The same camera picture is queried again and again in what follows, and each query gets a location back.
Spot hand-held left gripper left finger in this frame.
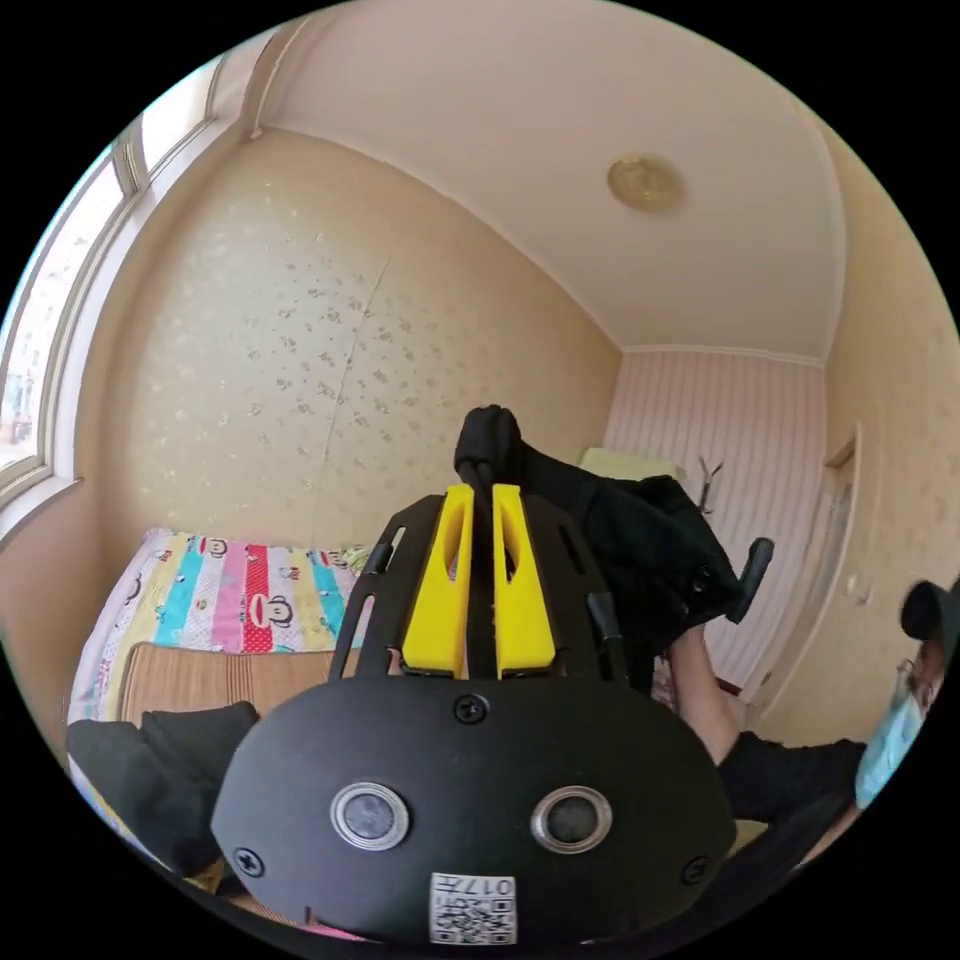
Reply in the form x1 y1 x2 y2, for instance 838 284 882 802
399 484 476 677

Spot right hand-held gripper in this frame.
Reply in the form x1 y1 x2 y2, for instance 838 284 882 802
658 551 744 639

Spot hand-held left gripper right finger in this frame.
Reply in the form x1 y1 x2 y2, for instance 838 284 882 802
491 484 559 679

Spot black pants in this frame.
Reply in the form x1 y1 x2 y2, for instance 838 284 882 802
454 404 744 676

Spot person's right forearm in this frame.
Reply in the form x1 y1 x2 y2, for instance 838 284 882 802
669 659 744 768

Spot coat rack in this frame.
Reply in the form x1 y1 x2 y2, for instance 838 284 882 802
693 455 726 516

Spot door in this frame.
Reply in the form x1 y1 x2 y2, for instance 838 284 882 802
749 422 865 715

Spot person's body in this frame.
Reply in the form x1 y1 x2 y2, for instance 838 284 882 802
716 577 960 913

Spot bed with striped cartoon sheet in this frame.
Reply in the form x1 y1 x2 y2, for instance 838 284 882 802
65 527 379 901

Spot pile of clothes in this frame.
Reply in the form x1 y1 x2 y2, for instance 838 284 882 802
65 700 262 895

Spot round ceiling lamp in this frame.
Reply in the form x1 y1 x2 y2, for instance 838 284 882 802
605 153 688 214

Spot window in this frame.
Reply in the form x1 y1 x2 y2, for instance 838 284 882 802
0 53 229 498

